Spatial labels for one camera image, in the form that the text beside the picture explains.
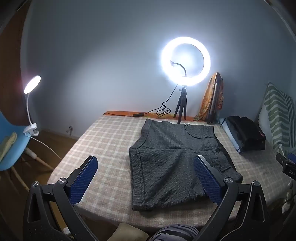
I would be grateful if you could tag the green striped pillow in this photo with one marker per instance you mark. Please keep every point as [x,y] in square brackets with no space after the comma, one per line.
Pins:
[277,111]

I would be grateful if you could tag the light blue folded cloth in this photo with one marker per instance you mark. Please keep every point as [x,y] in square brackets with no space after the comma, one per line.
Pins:
[231,136]

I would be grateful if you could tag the orange bed edge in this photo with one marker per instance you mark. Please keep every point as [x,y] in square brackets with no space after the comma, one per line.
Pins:
[120,113]

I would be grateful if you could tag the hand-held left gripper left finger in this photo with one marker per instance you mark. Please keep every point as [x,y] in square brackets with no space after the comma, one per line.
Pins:
[84,178]

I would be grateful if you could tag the black folded garment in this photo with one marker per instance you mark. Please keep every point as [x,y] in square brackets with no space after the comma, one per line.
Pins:
[247,132]

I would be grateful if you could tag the small metal wall fitting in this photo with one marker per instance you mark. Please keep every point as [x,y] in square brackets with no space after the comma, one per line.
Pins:
[69,129]

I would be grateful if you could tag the black mini tripod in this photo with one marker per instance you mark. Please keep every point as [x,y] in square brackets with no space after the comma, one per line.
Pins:
[182,97]

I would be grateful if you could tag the person's right hand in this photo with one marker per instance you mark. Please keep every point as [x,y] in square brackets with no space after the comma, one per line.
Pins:
[291,192]

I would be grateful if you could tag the metal folding frame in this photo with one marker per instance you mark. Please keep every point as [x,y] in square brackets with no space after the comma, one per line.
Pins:
[214,104]

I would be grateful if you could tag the beige cushion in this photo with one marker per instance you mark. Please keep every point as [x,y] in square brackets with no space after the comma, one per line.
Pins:
[128,233]

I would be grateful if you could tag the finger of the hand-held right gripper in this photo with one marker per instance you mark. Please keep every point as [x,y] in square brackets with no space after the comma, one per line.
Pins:
[281,158]

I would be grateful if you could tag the white clip-on desk lamp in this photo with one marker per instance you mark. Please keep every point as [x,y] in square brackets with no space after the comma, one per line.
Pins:
[32,84]

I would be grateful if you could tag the beige checked blanket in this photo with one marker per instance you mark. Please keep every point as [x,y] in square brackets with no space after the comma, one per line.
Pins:
[104,143]

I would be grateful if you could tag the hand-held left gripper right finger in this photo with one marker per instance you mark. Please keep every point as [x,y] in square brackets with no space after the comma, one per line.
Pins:
[208,180]

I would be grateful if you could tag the pale green cloth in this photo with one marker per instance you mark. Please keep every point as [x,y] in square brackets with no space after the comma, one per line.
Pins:
[8,144]

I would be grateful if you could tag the orange patterned cloth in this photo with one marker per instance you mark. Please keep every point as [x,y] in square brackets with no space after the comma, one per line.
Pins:
[207,99]

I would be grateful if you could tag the grey checked pants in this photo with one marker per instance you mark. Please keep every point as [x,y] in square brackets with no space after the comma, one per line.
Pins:
[166,162]

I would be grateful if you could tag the blue plastic chair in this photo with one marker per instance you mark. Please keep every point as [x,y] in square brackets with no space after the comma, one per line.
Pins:
[16,148]

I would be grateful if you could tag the black gooseneck phone holder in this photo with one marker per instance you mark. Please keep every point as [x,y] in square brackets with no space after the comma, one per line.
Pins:
[182,68]

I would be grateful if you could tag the person's dark clothing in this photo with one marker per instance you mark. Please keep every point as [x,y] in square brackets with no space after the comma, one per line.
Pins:
[173,234]

